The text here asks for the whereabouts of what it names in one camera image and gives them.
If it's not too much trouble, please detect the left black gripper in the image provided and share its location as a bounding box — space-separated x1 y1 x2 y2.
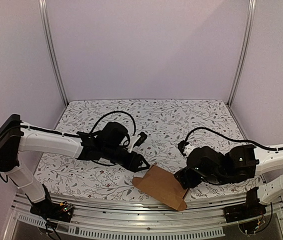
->
102 145 151 174

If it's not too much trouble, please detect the brown cardboard box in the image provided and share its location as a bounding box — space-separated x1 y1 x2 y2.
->
132 165 189 212

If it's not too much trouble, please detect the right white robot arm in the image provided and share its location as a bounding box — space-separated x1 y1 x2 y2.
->
174 140 283 218

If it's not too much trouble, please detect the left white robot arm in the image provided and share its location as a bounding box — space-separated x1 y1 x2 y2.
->
0 114 150 217

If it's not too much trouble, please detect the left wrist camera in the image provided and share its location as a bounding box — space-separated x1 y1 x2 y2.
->
127 132 148 153

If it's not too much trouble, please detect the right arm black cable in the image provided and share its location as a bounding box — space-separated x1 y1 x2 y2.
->
183 126 283 153

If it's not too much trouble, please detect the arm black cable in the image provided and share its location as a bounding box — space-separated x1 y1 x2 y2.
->
183 126 283 153
90 111 136 141

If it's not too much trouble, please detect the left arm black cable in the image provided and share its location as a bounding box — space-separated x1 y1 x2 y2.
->
90 111 136 141

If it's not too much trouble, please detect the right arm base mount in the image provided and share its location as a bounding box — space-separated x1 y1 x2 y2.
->
223 187 273 236

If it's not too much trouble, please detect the aluminium front rail frame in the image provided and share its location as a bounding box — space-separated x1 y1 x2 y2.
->
1 194 283 240

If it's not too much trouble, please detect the right aluminium corner post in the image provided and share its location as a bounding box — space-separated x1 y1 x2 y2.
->
227 0 257 108

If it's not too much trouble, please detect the aluminium corner post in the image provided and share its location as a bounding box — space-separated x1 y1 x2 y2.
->
227 0 257 108
38 0 69 106

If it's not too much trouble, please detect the left aluminium corner post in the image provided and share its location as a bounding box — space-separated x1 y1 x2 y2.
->
38 0 69 106

